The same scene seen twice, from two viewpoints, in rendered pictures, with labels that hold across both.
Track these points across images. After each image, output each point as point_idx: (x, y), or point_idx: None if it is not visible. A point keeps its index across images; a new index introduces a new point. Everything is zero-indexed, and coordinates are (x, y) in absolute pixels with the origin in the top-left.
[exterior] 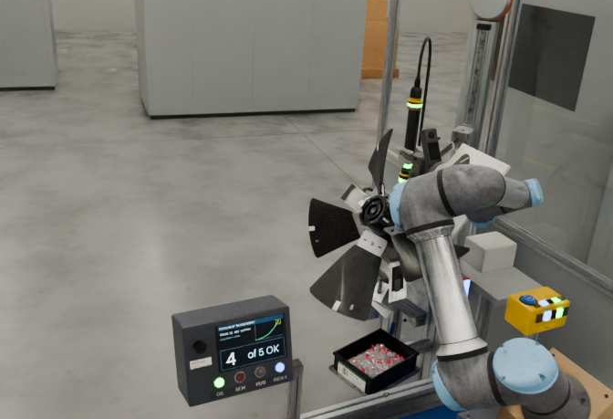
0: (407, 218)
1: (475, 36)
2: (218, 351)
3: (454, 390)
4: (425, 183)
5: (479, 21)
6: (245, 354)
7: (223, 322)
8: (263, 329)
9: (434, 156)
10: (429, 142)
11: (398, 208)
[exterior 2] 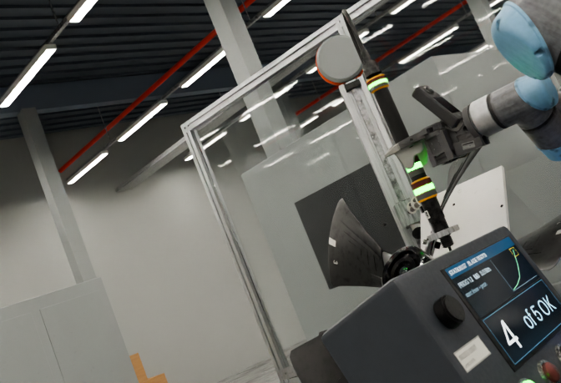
0: (553, 27)
1: (349, 101)
2: (481, 322)
3: None
4: None
5: (343, 84)
6: (521, 321)
7: (446, 260)
8: (506, 267)
9: (452, 109)
10: (434, 97)
11: (531, 22)
